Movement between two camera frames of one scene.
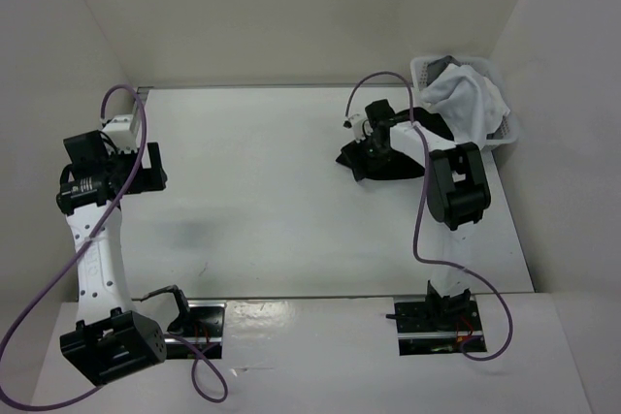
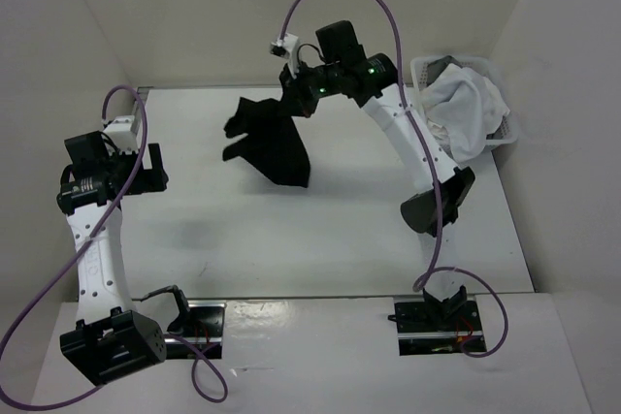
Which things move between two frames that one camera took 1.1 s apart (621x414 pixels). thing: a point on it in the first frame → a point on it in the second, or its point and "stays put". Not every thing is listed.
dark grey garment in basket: (436, 68) stays put
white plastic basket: (508, 132) stays put
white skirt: (470, 100) stays put
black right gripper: (379, 161) → (292, 92)
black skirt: (392, 163) → (271, 142)
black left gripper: (149, 178) stays put
